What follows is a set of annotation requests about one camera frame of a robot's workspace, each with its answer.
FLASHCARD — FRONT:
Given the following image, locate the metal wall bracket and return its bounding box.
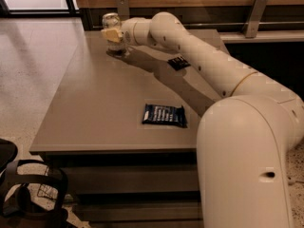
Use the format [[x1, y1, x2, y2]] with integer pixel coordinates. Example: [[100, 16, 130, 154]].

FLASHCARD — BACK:
[[243, 0, 268, 38], [116, 0, 130, 20]]

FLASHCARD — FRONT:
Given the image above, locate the black snack bar wrapper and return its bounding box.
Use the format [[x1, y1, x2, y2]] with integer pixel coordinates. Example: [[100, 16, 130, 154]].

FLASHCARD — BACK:
[[167, 56, 190, 71]]

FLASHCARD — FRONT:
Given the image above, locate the black office chair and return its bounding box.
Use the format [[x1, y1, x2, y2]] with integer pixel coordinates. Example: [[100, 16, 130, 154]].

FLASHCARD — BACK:
[[0, 139, 77, 228]]

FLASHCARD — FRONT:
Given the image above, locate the black wire basket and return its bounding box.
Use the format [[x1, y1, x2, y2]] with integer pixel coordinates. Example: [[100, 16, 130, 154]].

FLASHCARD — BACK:
[[37, 167, 58, 201]]

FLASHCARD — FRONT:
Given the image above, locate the left metal wall bracket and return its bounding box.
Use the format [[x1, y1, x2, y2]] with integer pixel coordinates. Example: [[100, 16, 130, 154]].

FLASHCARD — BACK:
[[116, 0, 130, 20]]

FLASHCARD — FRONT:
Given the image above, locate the dark blue snack packet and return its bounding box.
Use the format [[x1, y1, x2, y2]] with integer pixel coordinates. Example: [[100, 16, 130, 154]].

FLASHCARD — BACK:
[[142, 104, 187, 128]]

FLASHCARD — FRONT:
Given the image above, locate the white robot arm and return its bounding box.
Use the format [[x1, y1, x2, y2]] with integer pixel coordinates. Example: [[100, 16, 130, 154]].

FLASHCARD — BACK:
[[102, 12, 304, 228]]

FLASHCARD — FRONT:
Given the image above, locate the grey wall shelf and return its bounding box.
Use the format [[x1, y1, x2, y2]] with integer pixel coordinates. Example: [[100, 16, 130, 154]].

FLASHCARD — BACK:
[[219, 30, 304, 44]]

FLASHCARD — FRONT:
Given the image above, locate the grey drawer cabinet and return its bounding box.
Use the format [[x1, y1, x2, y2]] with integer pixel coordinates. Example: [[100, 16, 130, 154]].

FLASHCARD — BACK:
[[29, 31, 219, 228]]

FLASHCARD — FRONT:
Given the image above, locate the upper grey drawer front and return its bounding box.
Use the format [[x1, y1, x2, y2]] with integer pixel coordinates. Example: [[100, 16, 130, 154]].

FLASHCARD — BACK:
[[64, 165, 200, 195]]

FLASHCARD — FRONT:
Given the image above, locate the white green 7up can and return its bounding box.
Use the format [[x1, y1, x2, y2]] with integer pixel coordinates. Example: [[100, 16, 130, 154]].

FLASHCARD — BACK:
[[103, 12, 125, 55]]

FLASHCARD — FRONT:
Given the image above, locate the grey drawer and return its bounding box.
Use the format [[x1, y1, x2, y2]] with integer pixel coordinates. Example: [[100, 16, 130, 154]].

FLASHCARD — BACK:
[[64, 165, 200, 195], [73, 202, 202, 222]]

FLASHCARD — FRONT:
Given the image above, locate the right metal wall bracket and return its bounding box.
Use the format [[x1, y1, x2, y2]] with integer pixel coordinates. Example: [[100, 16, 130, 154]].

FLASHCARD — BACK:
[[243, 0, 268, 38]]

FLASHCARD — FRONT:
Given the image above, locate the lower grey drawer front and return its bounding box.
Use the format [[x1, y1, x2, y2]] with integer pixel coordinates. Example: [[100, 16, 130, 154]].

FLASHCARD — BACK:
[[73, 202, 202, 222]]

